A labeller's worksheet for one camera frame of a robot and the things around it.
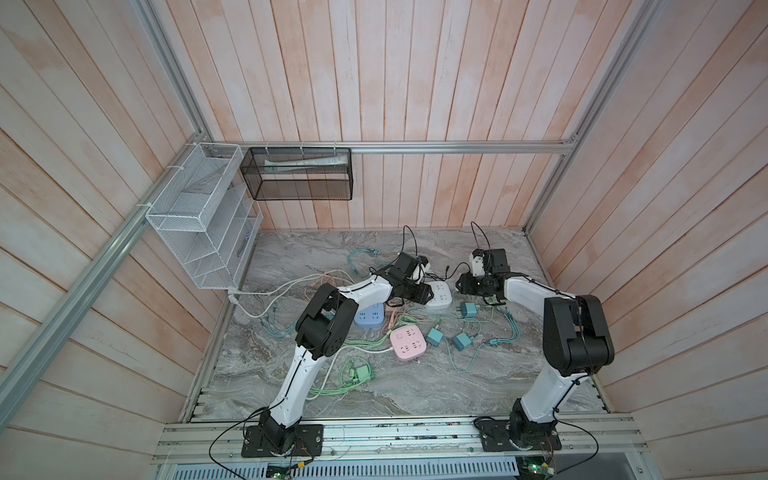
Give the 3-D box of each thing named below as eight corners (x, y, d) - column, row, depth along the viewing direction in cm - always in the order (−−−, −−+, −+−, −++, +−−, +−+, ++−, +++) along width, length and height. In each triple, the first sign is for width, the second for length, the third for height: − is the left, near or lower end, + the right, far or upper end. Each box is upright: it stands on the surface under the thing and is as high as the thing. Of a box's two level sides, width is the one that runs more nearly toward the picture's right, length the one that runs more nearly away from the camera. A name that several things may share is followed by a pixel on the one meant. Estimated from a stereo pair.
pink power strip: (391, 359, 88) (391, 356, 86) (390, 327, 94) (390, 324, 92) (426, 359, 88) (427, 356, 86) (423, 327, 94) (424, 324, 92)
